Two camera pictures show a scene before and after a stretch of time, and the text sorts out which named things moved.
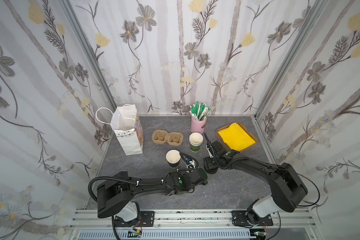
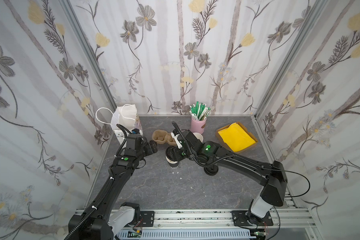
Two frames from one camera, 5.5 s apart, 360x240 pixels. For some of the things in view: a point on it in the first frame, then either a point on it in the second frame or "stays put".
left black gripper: x=185 y=162 -> x=135 y=142
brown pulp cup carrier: x=161 y=136 stays put
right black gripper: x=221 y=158 -> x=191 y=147
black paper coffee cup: x=173 y=157 stays put
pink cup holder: x=197 y=126 stays put
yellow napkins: x=236 y=138 stays put
